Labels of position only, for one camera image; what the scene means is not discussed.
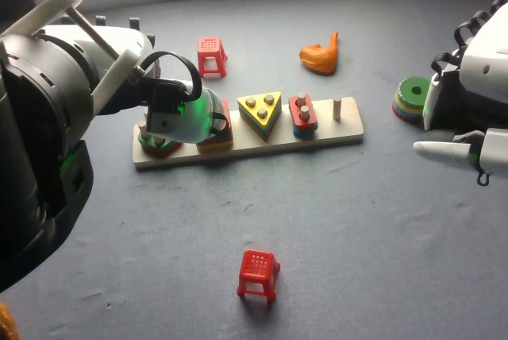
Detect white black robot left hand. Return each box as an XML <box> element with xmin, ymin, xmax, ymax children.
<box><xmin>37</xmin><ymin>16</ymin><xmax>233</xmax><ymax>145</ymax></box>

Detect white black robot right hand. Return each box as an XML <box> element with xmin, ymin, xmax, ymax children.
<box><xmin>412</xmin><ymin>0</ymin><xmax>508</xmax><ymax>187</ymax></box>

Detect colourful ring discs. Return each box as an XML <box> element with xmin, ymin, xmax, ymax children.
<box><xmin>391</xmin><ymin>75</ymin><xmax>432</xmax><ymax>126</ymax></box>

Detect green-topped trapezoid block stack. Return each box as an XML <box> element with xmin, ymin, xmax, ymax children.
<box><xmin>137</xmin><ymin>119</ymin><xmax>184</xmax><ymax>160</ymax></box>

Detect red-topped square block stack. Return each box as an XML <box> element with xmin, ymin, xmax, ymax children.
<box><xmin>196</xmin><ymin>99</ymin><xmax>234</xmax><ymax>155</ymax></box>

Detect yellow-topped triangle block stack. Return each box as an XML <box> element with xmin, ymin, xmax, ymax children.
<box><xmin>237</xmin><ymin>91</ymin><xmax>283</xmax><ymax>143</ymax></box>

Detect wooden peg base board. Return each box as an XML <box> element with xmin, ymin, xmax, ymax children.
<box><xmin>132</xmin><ymin>95</ymin><xmax>365</xmax><ymax>172</ymax></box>

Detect red-topped oblong block stack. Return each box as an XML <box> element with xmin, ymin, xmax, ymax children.
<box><xmin>287</xmin><ymin>92</ymin><xmax>321</xmax><ymax>141</ymax></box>

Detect red plastic toy stool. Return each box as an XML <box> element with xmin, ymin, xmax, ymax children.
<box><xmin>237</xmin><ymin>249</ymin><xmax>282</xmax><ymax>302</ymax></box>
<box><xmin>197</xmin><ymin>36</ymin><xmax>229</xmax><ymax>79</ymax></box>

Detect orange toy roast chicken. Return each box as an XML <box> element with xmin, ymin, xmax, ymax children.
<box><xmin>298</xmin><ymin>30</ymin><xmax>341</xmax><ymax>77</ymax></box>

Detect grey table cloth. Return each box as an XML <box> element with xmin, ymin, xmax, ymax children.
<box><xmin>0</xmin><ymin>0</ymin><xmax>508</xmax><ymax>340</ymax></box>

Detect orange toy piece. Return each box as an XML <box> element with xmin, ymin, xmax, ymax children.
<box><xmin>0</xmin><ymin>302</ymin><xmax>21</xmax><ymax>340</ymax></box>

